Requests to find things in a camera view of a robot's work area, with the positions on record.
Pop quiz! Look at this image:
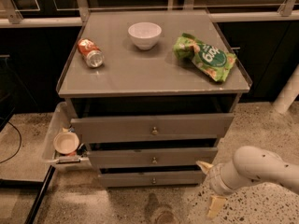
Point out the grey drawer cabinet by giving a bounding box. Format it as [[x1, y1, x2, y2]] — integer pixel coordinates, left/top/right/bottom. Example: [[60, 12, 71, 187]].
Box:
[[57, 10, 251, 175]]

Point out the green snack bag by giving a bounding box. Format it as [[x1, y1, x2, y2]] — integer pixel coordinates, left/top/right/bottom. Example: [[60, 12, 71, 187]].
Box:
[[173, 33, 236, 82]]

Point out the white ceramic bowl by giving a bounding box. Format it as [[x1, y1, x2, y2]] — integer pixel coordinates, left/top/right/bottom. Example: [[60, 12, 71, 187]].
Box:
[[128, 22, 162, 50]]

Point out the clear plastic storage bin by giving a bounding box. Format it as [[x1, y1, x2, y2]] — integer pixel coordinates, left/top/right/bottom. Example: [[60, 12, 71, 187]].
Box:
[[42, 102, 91, 171]]

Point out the white pipe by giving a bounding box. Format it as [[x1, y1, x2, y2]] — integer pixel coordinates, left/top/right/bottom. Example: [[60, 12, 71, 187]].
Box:
[[273, 64, 299, 114]]

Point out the orange soda can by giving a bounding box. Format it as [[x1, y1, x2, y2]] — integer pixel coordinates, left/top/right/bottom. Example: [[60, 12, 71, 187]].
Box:
[[78, 38, 104, 68]]

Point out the grey drawer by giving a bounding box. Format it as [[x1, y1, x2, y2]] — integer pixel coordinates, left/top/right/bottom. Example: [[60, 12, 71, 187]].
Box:
[[88, 147, 218, 168], [71, 113, 234, 143], [99, 171, 205, 188]]

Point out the small beige bowl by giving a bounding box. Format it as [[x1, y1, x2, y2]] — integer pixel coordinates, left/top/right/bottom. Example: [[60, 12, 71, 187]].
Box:
[[53, 132, 79, 155]]

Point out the grey top drawer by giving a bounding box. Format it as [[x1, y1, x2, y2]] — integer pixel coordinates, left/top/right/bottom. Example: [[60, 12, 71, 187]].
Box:
[[71, 113, 234, 143]]

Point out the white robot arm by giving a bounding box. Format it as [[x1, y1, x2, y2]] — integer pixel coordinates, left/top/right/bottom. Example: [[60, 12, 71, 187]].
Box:
[[196, 146, 299, 219]]

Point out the grey bottom drawer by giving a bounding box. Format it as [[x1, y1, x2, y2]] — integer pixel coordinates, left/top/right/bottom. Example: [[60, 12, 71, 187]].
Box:
[[99, 171, 205, 188]]

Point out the black cable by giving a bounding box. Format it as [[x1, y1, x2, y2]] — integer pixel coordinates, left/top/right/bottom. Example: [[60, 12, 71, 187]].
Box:
[[0, 119, 22, 165]]

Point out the metal railing frame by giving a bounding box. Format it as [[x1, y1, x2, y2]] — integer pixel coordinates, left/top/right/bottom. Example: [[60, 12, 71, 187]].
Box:
[[0, 0, 299, 27]]

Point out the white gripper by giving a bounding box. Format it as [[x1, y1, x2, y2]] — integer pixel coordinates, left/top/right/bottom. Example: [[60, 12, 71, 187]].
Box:
[[196, 161, 236, 219]]

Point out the grey middle drawer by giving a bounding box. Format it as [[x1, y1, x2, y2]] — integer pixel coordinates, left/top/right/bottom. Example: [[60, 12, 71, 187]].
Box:
[[88, 147, 218, 168]]

